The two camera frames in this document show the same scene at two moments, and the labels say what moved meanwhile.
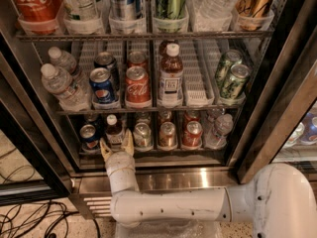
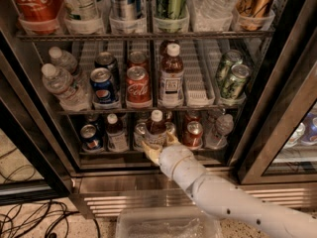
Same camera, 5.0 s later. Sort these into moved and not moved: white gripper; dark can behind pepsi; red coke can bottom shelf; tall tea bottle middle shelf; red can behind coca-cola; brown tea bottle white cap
Moved: white gripper; brown tea bottle white cap
Not moved: red can behind coca-cola; tall tea bottle middle shelf; dark can behind pepsi; red coke can bottom shelf
